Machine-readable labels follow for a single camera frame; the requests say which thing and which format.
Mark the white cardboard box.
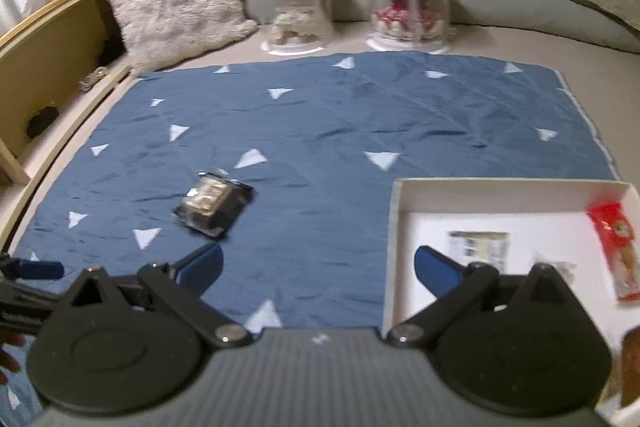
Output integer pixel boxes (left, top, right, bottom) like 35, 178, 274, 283
382, 177, 640, 427

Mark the small beige rope bundle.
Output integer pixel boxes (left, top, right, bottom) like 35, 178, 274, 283
80, 66, 112, 91

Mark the wooden bedside shelf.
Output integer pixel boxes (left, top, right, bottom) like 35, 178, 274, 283
0, 0, 133, 208

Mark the glass dome with beige figure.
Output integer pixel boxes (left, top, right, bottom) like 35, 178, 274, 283
248, 0, 335, 56

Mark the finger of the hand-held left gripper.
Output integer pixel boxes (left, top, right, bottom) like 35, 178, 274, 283
0, 254, 65, 336

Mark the red snack packet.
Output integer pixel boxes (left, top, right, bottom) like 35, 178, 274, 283
586, 202, 640, 306

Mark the blue blanket with white triangles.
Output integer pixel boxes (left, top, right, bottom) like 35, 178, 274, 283
0, 53, 623, 427

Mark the person's left hand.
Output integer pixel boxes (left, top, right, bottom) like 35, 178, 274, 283
0, 333, 26, 386

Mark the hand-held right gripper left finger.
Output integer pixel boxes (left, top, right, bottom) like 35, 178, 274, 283
57, 242, 253, 351

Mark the dark object on shelf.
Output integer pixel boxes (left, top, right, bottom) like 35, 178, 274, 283
26, 105, 59, 139

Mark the black snack packet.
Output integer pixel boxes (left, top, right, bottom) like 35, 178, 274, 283
172, 171, 256, 240

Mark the cream snack packet with label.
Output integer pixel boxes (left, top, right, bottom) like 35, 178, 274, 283
446, 230, 511, 274

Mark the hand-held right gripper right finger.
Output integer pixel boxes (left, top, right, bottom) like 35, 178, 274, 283
386, 245, 583, 349

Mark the green white candy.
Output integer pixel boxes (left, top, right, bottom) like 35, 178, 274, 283
532, 259, 578, 286

